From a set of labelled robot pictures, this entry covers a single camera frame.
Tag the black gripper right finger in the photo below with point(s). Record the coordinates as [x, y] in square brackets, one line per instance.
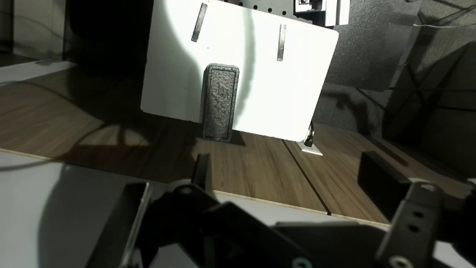
[381, 176]

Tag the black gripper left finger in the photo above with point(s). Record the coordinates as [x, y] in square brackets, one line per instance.
[202, 171]

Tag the black foam whiteboard duster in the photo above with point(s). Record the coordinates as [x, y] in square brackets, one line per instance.
[220, 101]

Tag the dark fabric curtain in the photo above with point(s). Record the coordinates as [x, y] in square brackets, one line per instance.
[425, 83]

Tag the small white metal board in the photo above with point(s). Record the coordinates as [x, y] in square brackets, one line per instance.
[277, 94]

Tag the white labelled box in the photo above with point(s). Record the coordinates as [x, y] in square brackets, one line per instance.
[321, 10]

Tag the white board support bracket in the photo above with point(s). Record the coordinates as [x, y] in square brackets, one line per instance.
[311, 144]

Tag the large wall whiteboard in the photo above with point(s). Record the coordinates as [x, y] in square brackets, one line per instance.
[49, 213]

